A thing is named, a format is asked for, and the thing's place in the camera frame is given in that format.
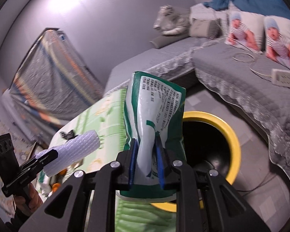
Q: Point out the white knitted blanket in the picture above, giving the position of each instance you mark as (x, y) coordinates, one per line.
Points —
(201, 12)

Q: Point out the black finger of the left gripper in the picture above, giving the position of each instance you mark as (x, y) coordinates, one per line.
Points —
(34, 166)

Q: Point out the grey quilted sofa cover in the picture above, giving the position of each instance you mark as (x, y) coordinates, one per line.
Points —
(237, 78)

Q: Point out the grey bolster pillow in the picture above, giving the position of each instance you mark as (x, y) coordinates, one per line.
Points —
(162, 41)

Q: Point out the white foam net sleeve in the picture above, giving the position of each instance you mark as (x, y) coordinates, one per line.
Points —
(72, 151)

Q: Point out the grey square cushion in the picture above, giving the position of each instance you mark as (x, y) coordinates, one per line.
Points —
(201, 28)

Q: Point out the yellow rimmed black trash bin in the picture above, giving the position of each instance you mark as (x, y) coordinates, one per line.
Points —
(210, 143)

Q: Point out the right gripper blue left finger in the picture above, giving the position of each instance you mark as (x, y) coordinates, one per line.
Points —
(133, 159)

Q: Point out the baby print pillow right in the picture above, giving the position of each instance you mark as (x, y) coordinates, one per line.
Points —
(277, 31)

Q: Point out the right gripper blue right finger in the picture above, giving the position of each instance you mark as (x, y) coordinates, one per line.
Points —
(161, 161)

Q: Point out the baby print pillow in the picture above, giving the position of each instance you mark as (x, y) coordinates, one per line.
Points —
(246, 31)
(277, 31)

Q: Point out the striped grey sheet hanging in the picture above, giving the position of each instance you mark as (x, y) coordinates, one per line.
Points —
(50, 88)

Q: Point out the green white snack bag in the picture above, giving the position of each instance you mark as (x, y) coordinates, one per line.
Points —
(153, 109)

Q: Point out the plush tiger toy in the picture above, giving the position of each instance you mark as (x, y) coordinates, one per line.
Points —
(172, 21)

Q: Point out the person's left hand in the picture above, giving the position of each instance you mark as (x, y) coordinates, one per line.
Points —
(29, 202)

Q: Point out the baby print pillow left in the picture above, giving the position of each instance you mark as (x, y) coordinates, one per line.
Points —
(246, 31)

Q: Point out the green patterned tablecloth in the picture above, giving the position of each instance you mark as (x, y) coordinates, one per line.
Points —
(106, 117)

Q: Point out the white power strip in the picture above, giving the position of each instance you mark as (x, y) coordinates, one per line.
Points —
(280, 77)

